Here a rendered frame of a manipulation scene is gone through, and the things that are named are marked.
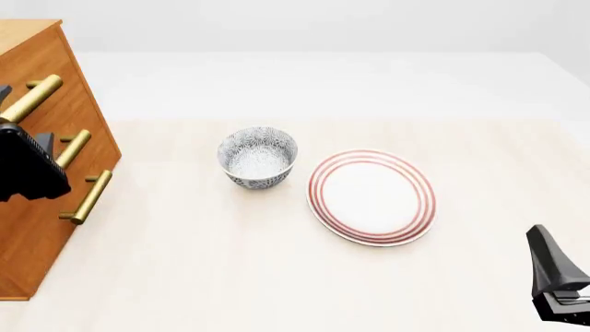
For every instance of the wooden cabinet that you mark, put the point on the wooden cabinet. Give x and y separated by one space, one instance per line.
27 31

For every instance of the wooden drawer front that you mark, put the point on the wooden drawer front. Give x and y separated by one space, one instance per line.
50 55
50 237
86 110

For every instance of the white plate with red rings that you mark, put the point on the white plate with red rings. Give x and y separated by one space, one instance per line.
371 198

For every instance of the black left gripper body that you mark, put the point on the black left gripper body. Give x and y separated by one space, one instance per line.
27 166

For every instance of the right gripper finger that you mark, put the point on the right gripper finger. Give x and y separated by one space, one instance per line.
548 263

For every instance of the blue-white patterned bowl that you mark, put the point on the blue-white patterned bowl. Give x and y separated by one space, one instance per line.
258 162

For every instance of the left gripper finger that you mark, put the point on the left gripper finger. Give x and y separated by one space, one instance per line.
47 143
3 94

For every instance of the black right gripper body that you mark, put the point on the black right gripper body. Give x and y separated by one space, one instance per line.
564 307

